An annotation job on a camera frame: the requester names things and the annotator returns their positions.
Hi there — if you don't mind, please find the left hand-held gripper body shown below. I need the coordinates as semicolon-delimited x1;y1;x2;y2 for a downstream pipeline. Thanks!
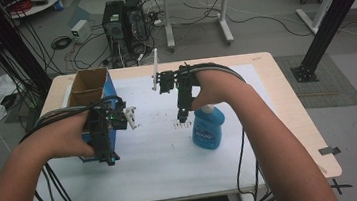
80;96;139;137

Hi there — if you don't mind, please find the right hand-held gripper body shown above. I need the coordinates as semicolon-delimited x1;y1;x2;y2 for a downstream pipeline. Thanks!
147;43;202;96

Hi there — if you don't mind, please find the blue plastic bottle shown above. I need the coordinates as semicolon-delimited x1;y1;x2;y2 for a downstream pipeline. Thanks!
188;103;230;152

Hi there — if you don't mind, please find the blue cardboard box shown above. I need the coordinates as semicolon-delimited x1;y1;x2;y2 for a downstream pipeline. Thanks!
63;66;123;165

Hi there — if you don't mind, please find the person's right hand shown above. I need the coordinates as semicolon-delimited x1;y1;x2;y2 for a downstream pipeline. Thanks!
187;65;251;112

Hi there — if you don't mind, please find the person's left hand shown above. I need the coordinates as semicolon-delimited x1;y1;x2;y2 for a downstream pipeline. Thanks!
31;109;98;164

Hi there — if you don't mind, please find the white table mat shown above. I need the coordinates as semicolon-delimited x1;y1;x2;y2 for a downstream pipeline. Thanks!
15;61;286;201

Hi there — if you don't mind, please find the black computer tower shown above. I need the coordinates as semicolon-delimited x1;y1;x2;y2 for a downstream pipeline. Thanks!
99;0;132;71
124;0;151;53

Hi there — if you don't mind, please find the small white box device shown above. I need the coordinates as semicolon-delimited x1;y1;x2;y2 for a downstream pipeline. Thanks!
69;18;94;45

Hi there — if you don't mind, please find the light wooden table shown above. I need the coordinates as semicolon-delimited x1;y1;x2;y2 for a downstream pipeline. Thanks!
12;44;345;201

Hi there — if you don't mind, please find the round white table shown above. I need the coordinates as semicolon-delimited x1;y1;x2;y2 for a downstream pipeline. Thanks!
0;0;66;22

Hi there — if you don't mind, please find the grey floor mat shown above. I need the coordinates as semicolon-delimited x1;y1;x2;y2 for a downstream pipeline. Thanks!
274;48;357;114

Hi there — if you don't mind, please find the grey tape strip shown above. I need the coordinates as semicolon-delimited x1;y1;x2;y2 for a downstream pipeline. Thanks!
317;144;342;158

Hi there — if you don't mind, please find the black tape cross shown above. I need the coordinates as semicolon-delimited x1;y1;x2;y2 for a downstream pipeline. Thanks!
329;176;354;197

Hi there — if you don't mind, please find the coiled black cable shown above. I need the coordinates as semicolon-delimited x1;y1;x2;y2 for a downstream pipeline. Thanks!
49;34;75;52

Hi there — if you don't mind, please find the black metal frame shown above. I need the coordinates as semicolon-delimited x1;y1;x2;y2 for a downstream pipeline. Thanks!
0;0;54;100

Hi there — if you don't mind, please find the black aluminium post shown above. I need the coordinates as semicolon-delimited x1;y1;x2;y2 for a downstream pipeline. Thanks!
283;0;357;86

